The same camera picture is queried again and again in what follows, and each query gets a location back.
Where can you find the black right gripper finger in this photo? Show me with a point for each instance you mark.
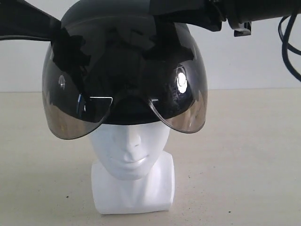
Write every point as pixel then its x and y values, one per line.
pixel 202 13

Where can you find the black helmet with tinted visor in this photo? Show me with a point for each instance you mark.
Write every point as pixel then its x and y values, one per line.
pixel 118 64

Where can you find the white mannequin head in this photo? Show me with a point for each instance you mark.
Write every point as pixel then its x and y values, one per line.
pixel 133 173

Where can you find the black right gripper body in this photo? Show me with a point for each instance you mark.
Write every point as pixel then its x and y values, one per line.
pixel 239 12

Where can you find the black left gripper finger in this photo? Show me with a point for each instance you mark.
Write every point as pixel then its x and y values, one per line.
pixel 20 20

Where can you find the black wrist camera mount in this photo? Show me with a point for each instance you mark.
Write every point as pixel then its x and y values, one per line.
pixel 244 29

